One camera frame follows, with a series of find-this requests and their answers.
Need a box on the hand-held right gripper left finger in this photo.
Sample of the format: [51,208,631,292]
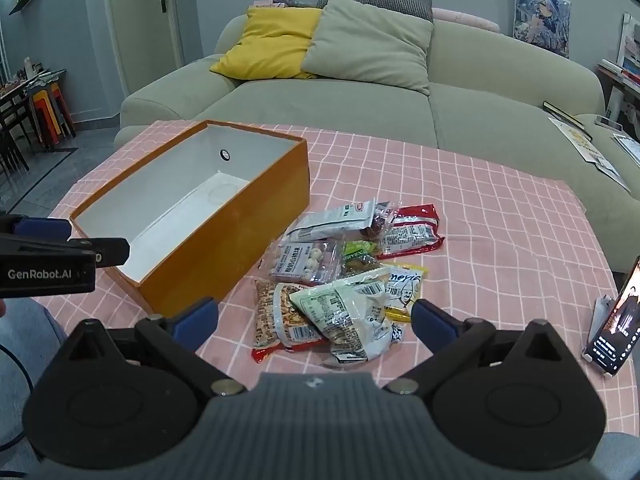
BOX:
[65,296,246,396]

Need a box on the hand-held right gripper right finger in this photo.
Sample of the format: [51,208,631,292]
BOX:
[382,298,572,396]

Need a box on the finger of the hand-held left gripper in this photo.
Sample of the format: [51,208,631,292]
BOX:
[0,213,72,239]
[0,232,132,267]

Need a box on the yellow snack packet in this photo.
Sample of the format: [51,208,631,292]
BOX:
[382,261,431,322]

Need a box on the white crinkled snack packet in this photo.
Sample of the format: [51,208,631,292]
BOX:
[289,267,398,367]

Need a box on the orange peanut packet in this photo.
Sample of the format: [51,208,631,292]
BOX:
[251,279,331,365]

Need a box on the orange cardboard box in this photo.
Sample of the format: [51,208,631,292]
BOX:
[69,119,311,317]

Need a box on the green snack packet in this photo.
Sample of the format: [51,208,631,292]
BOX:
[342,241,383,277]

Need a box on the clear packet of white balls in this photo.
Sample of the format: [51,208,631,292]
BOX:
[269,239,347,287]

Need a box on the clear packet of dark snacks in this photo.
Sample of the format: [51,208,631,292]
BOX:
[367,201,403,241]

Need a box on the person's leg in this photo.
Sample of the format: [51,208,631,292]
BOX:
[0,297,68,463]

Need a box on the red snack packet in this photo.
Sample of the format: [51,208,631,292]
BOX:
[376,204,447,262]

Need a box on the black dining chair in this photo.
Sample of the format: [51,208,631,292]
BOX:
[0,94,32,173]

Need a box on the stack of coloured stools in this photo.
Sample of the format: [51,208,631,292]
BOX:
[29,81,77,145]

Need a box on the pink checked tablecloth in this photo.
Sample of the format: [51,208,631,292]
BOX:
[30,120,625,443]

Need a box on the white grey snack packet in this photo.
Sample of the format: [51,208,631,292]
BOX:
[286,199,378,243]

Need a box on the dining table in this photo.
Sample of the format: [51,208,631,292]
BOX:
[0,66,67,108]

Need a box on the phone stand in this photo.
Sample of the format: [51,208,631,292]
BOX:
[581,296,617,362]

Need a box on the smartphone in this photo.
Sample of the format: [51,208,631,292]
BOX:
[585,255,640,377]

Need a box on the grey-green sofa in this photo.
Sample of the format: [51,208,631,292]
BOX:
[114,7,640,211]

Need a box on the open magazine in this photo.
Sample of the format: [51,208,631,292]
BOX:
[548,117,632,192]

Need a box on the white door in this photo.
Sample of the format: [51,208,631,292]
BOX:
[106,0,177,61]

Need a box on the black book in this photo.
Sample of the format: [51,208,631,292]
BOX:
[542,101,587,129]

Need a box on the yellow pillow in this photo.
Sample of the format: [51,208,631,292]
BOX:
[209,7,323,81]

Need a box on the white magazine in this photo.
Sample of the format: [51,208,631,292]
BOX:
[612,132,640,167]

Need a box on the grey-green pillow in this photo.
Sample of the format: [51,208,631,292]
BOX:
[300,0,435,97]

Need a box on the pink blanket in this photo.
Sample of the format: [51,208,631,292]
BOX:
[431,7,501,34]

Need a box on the cluttered desk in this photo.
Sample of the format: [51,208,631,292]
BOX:
[596,11,640,133]

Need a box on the printed cushion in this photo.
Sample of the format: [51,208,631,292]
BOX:
[511,0,572,59]

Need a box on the houndstooth pillow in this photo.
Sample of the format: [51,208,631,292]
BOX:
[315,0,434,24]

